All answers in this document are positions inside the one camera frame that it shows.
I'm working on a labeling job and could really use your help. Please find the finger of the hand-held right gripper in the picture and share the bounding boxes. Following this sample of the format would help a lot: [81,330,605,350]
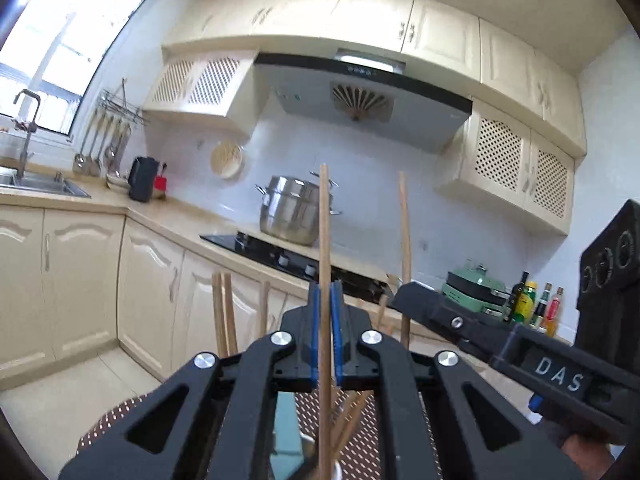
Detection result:
[390,281,518,361]

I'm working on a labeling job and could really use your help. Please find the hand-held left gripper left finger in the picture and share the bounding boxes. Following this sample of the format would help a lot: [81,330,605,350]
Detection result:
[59,281,322,480]

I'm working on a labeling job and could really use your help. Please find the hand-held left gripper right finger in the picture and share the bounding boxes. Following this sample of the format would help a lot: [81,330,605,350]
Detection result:
[331,281,587,480]

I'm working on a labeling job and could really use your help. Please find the long wooden chopstick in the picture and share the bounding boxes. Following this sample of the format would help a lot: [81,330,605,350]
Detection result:
[397,171,413,351]
[318,162,335,480]
[260,280,272,341]

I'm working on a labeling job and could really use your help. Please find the person's right hand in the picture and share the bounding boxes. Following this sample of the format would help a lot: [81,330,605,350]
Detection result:
[559,432,617,480]

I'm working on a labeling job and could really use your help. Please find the green electric cooker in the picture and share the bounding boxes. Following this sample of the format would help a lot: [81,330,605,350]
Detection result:
[441,259,512,317]

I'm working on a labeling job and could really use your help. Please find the red liquid bottle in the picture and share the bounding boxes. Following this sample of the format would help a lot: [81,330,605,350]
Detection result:
[544,287,565,337]

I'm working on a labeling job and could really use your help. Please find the dark sauce bottle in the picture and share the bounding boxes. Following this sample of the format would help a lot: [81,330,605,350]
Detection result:
[531,282,553,328]

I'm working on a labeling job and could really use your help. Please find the dark oil bottle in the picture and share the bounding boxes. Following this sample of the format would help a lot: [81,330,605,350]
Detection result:
[505,271,530,323]

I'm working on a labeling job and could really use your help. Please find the black gas stove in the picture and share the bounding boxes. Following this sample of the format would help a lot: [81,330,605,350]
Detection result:
[200,231,401,306]

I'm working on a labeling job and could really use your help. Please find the stainless steel steamer pot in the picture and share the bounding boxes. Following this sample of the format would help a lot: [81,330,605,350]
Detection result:
[255,170,343,247]

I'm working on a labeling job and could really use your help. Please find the wide cream lattice cabinet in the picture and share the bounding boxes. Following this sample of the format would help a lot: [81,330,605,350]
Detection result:
[435,100,576,236]

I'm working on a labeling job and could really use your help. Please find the round cream perforated plate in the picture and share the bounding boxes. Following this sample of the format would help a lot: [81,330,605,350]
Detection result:
[210,139,246,179]

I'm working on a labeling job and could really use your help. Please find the brown polka dot tablecloth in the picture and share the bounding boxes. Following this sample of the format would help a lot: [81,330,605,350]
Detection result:
[77,391,443,480]

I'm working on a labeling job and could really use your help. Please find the black kettle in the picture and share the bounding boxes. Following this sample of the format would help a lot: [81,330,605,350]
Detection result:
[127,156,160,203]

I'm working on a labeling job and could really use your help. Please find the range hood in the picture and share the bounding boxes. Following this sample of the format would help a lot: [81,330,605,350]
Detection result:
[252,49,473,155]

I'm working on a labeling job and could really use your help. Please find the hanging metal utensil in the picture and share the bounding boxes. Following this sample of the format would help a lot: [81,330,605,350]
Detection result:
[115,122,133,178]
[73,110,107,173]
[104,117,123,177]
[89,112,113,177]

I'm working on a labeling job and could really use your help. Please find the narrow cream lattice cabinet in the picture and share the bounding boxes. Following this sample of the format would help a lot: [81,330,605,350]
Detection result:
[142,50,261,137]

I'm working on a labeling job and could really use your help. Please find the cream upper cabinets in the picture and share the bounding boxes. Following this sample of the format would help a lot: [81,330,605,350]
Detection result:
[162,0,588,156]

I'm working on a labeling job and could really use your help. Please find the stainless steel sink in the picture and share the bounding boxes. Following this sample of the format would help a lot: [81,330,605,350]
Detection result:
[0,167,92,200]

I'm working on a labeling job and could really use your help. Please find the metal faucet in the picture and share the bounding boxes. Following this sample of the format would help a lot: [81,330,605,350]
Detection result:
[13,89,43,181]

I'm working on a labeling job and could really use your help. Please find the kitchen window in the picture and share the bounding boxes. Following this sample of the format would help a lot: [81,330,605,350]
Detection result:
[0,0,171,136]

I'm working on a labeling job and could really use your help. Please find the wall utensil rack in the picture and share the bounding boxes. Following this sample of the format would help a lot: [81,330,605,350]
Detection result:
[97,77,151,126]

